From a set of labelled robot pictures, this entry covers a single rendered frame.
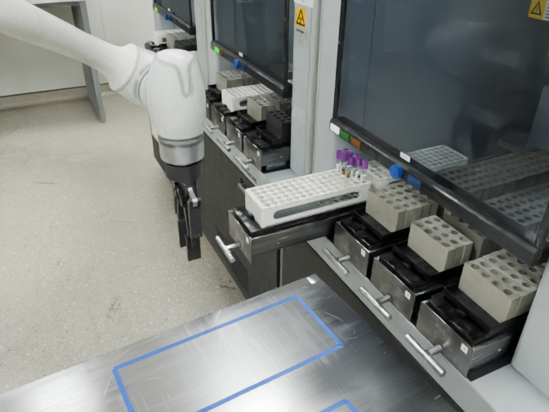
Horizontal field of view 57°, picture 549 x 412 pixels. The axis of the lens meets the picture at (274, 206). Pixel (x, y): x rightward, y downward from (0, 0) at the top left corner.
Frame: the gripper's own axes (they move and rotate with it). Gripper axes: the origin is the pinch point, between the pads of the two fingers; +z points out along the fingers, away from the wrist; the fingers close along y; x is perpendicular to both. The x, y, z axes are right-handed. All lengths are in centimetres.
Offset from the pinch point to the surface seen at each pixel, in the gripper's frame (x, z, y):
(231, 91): -39, -8, 72
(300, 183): -29.3, -6.9, 2.4
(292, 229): -22.7, -0.9, -6.8
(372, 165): -51, -7, 3
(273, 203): -19.4, -6.3, -2.8
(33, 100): 23, 76, 350
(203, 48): -42, -14, 110
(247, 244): -12.1, 1.2, -5.1
